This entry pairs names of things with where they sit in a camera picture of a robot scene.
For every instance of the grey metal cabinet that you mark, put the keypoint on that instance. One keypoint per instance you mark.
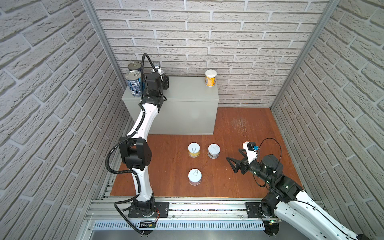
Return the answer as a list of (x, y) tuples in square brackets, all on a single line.
[(190, 109)]

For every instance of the white can near right gripper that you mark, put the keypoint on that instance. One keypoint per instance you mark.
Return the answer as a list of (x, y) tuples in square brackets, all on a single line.
[(213, 151)]

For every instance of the large blue can gold lid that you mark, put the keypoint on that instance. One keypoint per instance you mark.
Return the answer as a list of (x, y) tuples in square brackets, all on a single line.
[(134, 82)]

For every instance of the aluminium corner profile left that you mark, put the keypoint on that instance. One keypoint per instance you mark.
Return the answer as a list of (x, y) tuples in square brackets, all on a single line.
[(97, 24)]

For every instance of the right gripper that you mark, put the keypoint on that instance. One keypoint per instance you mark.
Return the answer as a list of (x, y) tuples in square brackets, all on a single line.
[(244, 164)]

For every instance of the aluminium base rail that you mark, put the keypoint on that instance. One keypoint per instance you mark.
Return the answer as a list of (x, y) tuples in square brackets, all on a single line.
[(207, 215)]

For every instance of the orange can with white lid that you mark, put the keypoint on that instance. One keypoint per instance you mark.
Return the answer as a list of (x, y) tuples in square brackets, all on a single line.
[(210, 78)]

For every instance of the tall dark blue can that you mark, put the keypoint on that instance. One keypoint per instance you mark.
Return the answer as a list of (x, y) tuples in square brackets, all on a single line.
[(135, 66)]

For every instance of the aluminium corner profile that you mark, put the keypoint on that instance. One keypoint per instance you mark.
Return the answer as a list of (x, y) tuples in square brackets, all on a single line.
[(97, 24), (326, 15)]

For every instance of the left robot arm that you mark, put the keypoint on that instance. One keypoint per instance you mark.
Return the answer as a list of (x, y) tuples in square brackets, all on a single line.
[(135, 151)]

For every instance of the white can with pull tab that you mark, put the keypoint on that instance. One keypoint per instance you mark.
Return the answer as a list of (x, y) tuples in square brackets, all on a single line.
[(195, 177)]

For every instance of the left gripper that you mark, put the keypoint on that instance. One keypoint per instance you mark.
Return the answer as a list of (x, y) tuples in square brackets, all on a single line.
[(166, 82)]

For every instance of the yellow can with pull tab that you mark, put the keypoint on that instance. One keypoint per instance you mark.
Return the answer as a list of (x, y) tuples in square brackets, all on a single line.
[(194, 150)]

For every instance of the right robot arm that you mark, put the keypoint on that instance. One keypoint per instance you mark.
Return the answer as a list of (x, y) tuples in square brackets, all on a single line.
[(289, 202)]

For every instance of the aluminium corner profile right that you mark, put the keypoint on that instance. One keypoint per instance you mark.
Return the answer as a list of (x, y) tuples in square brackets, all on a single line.
[(326, 15)]

